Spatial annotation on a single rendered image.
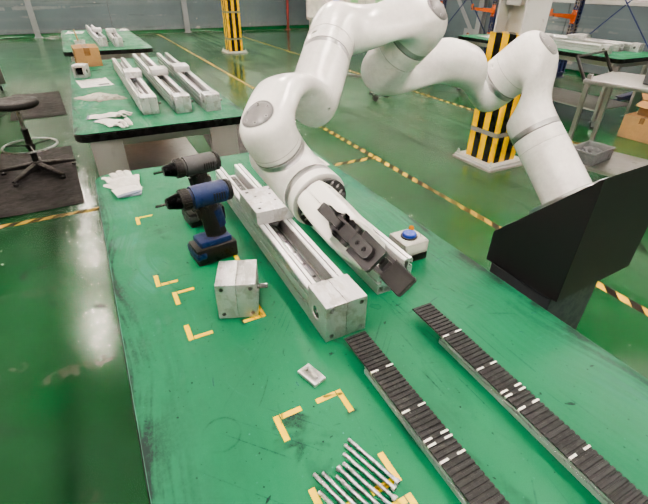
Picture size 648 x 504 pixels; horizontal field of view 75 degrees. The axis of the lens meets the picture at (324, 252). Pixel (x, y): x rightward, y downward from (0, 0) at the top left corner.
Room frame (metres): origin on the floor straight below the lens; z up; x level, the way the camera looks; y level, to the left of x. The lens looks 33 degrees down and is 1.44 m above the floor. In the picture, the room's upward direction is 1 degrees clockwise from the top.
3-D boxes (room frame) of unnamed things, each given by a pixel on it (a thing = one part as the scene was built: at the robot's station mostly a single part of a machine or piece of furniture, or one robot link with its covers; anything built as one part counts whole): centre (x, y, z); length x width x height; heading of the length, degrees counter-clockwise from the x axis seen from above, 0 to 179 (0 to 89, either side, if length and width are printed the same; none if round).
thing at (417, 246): (1.02, -0.23, 0.81); 0.10 x 0.08 x 0.06; 117
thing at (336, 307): (0.73, -0.04, 0.83); 0.12 x 0.09 x 0.10; 117
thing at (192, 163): (1.20, 0.41, 0.89); 0.20 x 0.08 x 0.22; 126
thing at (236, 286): (0.79, 0.19, 0.83); 0.11 x 0.10 x 0.10; 96
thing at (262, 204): (1.12, 0.17, 0.87); 0.16 x 0.11 x 0.07; 27
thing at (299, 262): (1.12, 0.17, 0.82); 0.80 x 0.10 x 0.09; 27
